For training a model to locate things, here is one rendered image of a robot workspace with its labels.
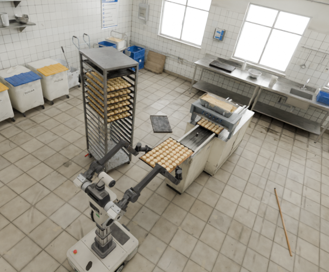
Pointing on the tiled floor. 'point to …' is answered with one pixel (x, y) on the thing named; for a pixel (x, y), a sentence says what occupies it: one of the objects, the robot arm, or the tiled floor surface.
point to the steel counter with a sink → (305, 100)
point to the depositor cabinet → (223, 142)
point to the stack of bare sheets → (160, 124)
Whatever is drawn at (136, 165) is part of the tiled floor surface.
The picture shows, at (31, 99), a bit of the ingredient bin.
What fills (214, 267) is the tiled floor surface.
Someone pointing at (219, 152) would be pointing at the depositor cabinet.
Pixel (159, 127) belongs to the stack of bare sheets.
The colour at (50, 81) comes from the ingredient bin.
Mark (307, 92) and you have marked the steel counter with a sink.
